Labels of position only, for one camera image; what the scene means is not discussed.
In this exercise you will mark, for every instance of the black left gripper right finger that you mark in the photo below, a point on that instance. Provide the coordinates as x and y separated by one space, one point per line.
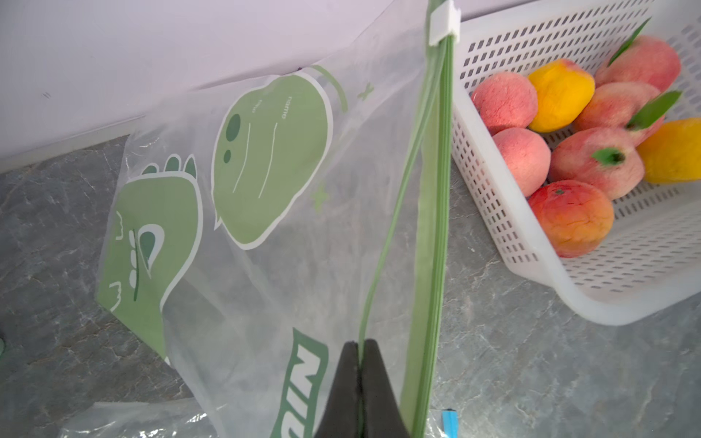
380 414

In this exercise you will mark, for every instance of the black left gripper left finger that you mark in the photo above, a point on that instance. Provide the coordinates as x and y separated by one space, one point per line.
341 414

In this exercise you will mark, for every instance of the green printed zip-top bag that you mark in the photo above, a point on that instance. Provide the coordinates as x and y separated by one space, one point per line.
260 225

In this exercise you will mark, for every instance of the red orange peach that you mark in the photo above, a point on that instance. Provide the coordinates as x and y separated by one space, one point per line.
576 217

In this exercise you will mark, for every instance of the pink peach back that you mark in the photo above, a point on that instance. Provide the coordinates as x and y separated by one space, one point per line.
506 100

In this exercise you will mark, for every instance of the pink peach with leaf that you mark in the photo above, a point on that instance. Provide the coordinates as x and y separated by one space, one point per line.
605 158

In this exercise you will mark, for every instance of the clear blue-zipper bag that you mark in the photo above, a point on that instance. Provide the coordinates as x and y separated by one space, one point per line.
186 418

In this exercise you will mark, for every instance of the white plastic perforated basket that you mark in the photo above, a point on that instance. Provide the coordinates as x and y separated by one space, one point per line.
651 258

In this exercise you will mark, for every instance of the yellow mango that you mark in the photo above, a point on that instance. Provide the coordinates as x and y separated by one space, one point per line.
563 91

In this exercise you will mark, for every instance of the yellow lemon fruit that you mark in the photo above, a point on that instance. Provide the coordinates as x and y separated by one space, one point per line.
672 154

